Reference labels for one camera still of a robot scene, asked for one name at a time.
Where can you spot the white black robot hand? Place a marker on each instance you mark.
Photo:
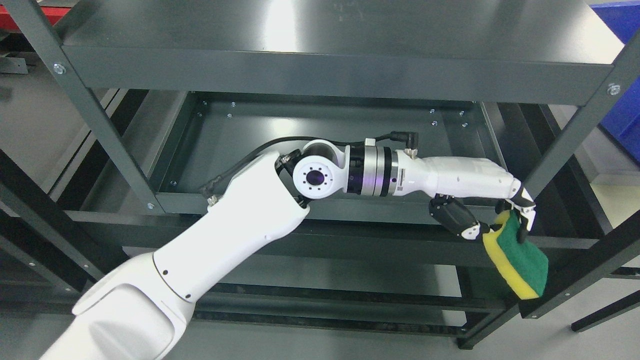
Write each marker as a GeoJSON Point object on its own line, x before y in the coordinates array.
{"type": "Point", "coordinates": [447, 179]}

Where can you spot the green yellow sponge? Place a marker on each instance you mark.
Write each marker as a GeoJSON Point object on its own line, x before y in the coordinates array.
{"type": "Point", "coordinates": [523, 266]}

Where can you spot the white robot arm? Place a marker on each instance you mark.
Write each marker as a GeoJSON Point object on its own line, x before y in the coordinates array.
{"type": "Point", "coordinates": [141, 309]}

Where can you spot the dark metal shelf rack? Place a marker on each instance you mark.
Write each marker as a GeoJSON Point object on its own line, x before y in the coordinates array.
{"type": "Point", "coordinates": [178, 90]}

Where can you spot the blue plastic bin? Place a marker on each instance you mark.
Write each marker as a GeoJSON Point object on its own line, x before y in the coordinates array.
{"type": "Point", "coordinates": [622, 120]}

